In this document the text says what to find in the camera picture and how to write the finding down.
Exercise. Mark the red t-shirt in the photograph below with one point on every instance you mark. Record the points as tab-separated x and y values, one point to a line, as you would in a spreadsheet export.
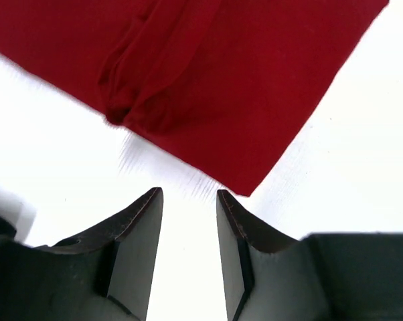
223	85

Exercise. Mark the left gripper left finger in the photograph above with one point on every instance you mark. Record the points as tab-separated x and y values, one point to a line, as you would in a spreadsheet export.
102	273

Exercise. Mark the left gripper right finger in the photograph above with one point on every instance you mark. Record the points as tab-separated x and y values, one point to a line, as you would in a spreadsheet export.
268	275

